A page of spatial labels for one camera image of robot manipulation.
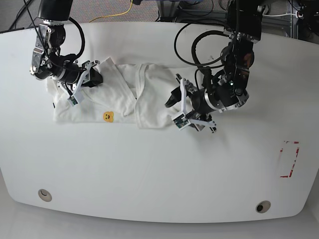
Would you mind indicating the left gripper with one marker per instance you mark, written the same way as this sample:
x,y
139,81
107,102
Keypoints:
x,y
189,97

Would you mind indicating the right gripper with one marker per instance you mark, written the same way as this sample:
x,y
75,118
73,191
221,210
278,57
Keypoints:
x,y
71,81

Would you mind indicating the white printed t-shirt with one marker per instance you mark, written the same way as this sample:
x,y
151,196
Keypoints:
x,y
129,94

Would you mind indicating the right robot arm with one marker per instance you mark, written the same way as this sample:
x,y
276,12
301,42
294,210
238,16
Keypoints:
x,y
47,60

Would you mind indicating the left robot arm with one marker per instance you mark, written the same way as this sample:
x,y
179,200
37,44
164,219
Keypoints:
x,y
225,79

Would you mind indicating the red tape rectangle marking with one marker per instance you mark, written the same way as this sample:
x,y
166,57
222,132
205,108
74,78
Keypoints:
x,y
287,158

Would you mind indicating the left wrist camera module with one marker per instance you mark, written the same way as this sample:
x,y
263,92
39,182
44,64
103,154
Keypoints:
x,y
181,121

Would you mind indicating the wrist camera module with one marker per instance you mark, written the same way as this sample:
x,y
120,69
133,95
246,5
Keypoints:
x,y
181,121
75,99

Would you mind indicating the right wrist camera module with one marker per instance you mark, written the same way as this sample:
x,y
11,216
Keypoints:
x,y
75,99

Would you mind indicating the left table cable grommet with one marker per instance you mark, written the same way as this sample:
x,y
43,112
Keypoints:
x,y
44,195

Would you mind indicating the table cable grommet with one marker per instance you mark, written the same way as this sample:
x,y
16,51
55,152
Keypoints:
x,y
263,207
44,195

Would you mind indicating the right table cable grommet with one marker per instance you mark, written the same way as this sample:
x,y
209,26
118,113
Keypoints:
x,y
263,207

